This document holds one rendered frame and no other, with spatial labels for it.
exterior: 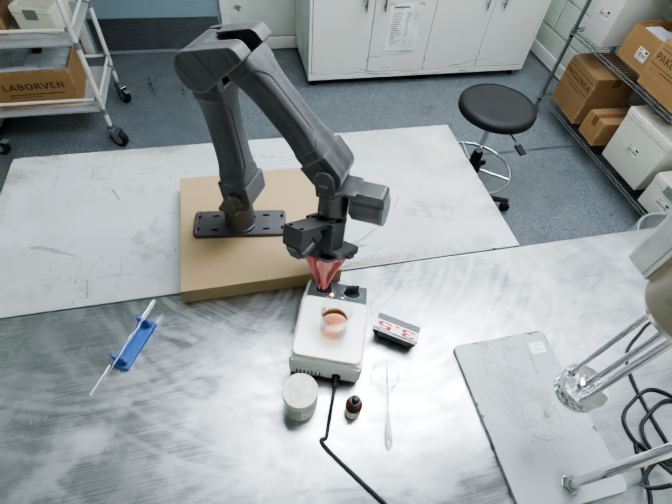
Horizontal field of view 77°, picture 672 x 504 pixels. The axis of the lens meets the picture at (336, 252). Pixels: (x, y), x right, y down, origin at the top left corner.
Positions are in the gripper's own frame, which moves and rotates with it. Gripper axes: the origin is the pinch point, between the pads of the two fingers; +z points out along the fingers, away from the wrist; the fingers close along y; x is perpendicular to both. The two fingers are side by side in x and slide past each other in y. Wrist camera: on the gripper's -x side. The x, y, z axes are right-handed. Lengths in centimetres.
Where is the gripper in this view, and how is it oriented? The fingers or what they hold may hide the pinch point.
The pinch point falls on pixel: (322, 284)
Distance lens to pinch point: 84.7
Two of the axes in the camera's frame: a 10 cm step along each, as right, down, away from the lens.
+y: 7.8, 3.3, -5.3
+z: -1.3, 9.1, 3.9
